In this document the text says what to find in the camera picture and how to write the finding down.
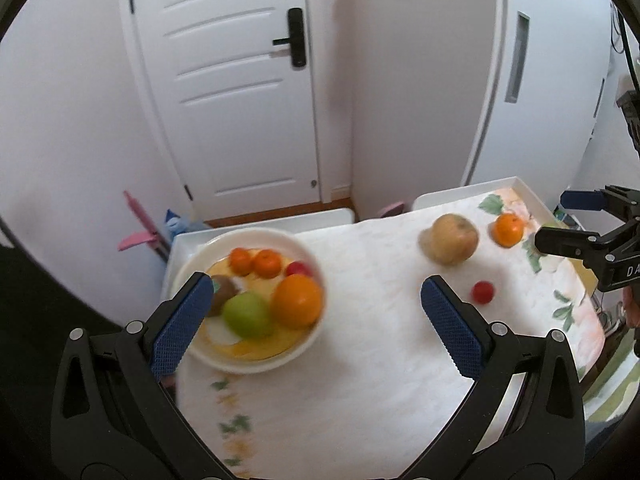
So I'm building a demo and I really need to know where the brown russet apple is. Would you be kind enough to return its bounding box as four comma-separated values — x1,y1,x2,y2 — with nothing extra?
418,213,480,266

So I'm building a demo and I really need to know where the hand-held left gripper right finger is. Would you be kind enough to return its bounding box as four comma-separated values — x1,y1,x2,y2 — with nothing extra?
400,275,587,480

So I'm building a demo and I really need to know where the striped green rug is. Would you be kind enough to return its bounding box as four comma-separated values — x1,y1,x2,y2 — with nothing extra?
584,337,637,423

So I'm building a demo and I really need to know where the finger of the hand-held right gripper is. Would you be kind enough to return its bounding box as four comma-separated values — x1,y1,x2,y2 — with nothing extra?
533,226,601,262
560,189,608,212

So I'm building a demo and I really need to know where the large green apple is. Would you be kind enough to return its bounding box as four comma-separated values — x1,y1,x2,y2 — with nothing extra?
222,292,274,339

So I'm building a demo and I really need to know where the brown kiwi with green sticker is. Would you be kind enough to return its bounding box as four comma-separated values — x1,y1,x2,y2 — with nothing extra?
206,275,242,317

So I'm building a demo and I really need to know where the cream plate with cartoon print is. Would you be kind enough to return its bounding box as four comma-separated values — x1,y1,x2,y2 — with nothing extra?
172,227,329,375

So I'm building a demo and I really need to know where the black door lock handle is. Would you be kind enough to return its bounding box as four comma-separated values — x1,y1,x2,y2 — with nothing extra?
272,7,307,68

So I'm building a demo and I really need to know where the medium orange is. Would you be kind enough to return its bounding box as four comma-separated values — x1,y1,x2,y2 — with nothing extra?
492,213,525,248

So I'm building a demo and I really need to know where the white panel door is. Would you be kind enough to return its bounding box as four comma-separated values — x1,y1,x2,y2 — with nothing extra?
116,0,322,222

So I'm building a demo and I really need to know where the small tangerine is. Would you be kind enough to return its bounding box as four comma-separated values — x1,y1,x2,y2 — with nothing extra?
252,249,282,278
229,248,253,276

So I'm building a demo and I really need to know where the recessed wardrobe handle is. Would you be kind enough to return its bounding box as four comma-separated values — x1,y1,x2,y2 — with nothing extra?
504,11,530,104

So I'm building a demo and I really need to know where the pink plastic tool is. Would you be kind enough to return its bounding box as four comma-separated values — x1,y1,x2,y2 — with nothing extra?
117,190,172,264

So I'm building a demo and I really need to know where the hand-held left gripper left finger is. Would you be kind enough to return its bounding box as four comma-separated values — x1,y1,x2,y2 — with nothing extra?
50,272,236,480

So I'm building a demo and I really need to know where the person's right hand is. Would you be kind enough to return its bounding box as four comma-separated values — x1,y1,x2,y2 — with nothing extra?
621,286,640,331

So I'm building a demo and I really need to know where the blue toy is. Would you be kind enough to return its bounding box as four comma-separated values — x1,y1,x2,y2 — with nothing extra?
164,209,195,235

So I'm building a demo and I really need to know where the large orange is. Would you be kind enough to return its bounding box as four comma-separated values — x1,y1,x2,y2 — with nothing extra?
271,275,323,330

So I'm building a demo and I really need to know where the white tray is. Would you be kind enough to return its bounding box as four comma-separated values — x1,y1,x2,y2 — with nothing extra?
411,176,557,226
161,207,357,303

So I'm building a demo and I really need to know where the white floral tablecloth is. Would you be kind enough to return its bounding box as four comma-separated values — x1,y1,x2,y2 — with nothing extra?
175,187,607,480

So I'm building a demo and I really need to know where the black cable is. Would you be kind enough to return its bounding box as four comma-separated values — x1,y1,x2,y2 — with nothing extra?
609,0,640,92

